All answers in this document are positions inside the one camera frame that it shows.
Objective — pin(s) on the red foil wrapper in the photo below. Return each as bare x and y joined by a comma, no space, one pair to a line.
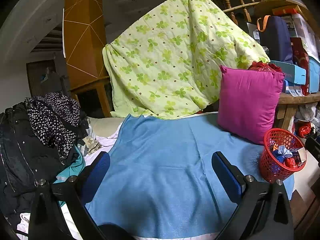
290,162

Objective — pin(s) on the navy blue bag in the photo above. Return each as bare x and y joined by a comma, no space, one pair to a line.
274,35

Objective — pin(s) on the green clover quilt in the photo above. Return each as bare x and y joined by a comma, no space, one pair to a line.
167,64

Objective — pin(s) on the wooden bench table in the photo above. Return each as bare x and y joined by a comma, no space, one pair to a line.
287,107

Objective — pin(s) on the red plastic bag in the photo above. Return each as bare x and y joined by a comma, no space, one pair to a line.
264,67

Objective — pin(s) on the blue foil wrapper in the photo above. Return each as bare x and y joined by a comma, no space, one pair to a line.
279,157

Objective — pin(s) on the light blue shoe box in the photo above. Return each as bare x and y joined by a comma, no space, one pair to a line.
293,73

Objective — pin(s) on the blue white flat package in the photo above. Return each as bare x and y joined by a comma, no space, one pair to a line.
292,89

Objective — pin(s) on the black jacket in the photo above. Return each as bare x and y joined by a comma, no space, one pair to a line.
24,161

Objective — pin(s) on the clear plastic storage box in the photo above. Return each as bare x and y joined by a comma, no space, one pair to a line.
298,27

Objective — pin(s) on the orange wooden column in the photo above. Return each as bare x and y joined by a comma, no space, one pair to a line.
84,39

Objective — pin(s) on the blue towel blanket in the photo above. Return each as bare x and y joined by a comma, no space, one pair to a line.
161,184

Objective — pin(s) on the teal garment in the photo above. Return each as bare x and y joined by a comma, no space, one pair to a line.
74,169

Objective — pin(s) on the blue and white carton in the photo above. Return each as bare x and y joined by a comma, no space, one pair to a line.
299,155

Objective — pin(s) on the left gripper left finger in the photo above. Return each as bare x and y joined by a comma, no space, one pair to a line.
91,176

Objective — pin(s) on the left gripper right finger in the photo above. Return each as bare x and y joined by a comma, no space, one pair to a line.
235,184

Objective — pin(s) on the blue plastic storage bin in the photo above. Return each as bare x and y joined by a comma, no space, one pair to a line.
313,75

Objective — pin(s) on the red plastic basket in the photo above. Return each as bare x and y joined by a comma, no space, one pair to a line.
269,167

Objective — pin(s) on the magenta pillow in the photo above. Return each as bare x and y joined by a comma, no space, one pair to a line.
247,102

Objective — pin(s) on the black white dotted garment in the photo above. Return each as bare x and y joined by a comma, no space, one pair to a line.
54,119

